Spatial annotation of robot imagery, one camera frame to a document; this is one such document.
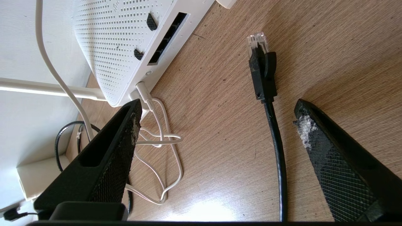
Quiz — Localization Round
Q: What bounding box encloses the black ethernet cable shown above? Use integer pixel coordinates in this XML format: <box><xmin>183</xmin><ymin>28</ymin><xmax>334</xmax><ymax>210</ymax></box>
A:
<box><xmin>55</xmin><ymin>31</ymin><xmax>288</xmax><ymax>222</ymax></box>

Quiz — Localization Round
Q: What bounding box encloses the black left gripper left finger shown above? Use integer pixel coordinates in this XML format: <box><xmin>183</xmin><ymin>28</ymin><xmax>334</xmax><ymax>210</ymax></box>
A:
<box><xmin>34</xmin><ymin>99</ymin><xmax>143</xmax><ymax>219</ymax></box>

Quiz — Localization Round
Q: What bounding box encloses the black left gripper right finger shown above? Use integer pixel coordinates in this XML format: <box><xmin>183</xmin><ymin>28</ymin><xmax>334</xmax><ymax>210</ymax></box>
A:
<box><xmin>294</xmin><ymin>99</ymin><xmax>402</xmax><ymax>222</ymax></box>

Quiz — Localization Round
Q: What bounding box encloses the white router with antennas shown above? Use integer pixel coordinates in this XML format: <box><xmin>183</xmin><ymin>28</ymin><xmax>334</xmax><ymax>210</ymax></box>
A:
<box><xmin>0</xmin><ymin>0</ymin><xmax>237</xmax><ymax>120</ymax></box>

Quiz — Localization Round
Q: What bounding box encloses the black usb cable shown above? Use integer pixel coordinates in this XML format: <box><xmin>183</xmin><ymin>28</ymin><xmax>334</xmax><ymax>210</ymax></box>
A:
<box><xmin>3</xmin><ymin>207</ymin><xmax>39</xmax><ymax>222</ymax></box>

